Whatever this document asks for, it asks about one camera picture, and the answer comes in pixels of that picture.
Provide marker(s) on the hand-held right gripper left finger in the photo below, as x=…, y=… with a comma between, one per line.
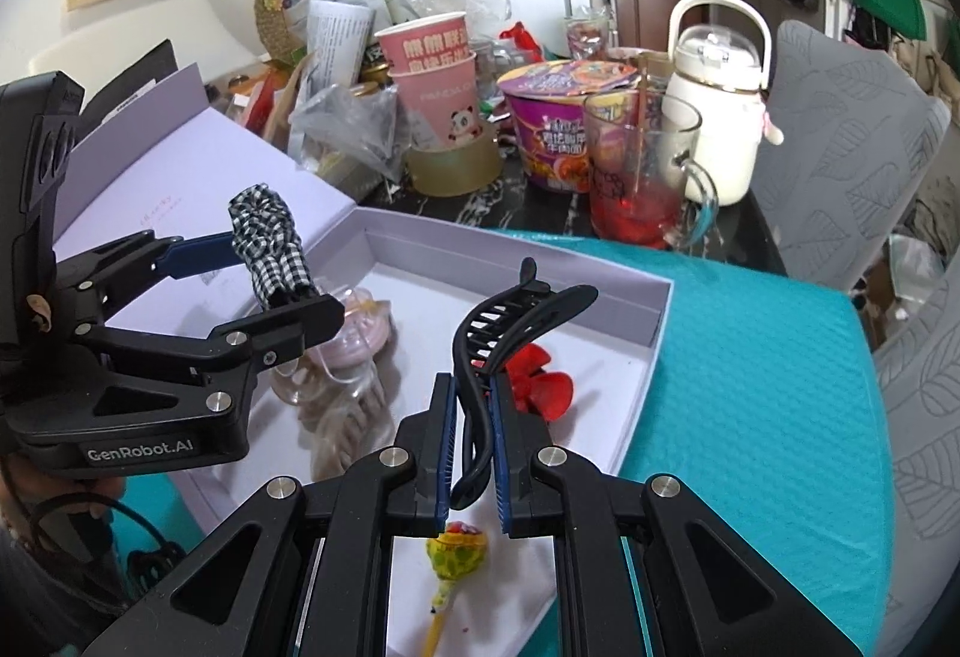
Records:
x=446, y=447

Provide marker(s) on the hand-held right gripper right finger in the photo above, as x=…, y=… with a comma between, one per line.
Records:
x=501, y=454

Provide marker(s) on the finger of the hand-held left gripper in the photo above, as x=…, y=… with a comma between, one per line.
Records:
x=300, y=323
x=195, y=254

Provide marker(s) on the black hair claw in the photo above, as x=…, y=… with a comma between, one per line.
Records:
x=471, y=432

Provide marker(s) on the small clear hair clip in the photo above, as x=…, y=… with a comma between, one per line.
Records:
x=346, y=318

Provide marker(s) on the pink round blush compact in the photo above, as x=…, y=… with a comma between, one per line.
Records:
x=367, y=342

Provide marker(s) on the black white checkered scrunchie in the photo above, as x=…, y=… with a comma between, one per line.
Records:
x=270, y=237

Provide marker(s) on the translucent curved hair clip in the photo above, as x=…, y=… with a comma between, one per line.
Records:
x=337, y=417

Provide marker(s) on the lollipop with yellow stick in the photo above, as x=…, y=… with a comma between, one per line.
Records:
x=454, y=548

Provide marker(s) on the lavender gift box with lid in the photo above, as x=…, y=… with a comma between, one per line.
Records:
x=615, y=357

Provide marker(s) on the person's left hand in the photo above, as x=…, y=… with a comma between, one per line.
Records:
x=45, y=492

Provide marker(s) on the black board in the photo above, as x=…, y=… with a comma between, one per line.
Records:
x=127, y=87

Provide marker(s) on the crumpled clear plastic bag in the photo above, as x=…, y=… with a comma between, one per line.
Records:
x=337, y=124
x=472, y=1

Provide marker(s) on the clear packing tape roll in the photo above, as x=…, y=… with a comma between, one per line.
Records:
x=450, y=169

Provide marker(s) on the teal printed bubble mat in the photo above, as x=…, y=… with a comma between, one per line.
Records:
x=750, y=402

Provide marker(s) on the printed paper sheet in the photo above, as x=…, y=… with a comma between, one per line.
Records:
x=337, y=42

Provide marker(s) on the pink paper cup with panda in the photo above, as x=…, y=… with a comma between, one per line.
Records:
x=442, y=109

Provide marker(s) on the glass mug with red liquid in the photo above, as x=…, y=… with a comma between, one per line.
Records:
x=637, y=207

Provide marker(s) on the purple instant noodle bowl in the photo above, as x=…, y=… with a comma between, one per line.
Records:
x=547, y=132

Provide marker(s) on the red wrapper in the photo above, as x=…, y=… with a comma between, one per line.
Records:
x=521, y=38

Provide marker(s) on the white thermos jug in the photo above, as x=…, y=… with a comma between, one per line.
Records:
x=712, y=124

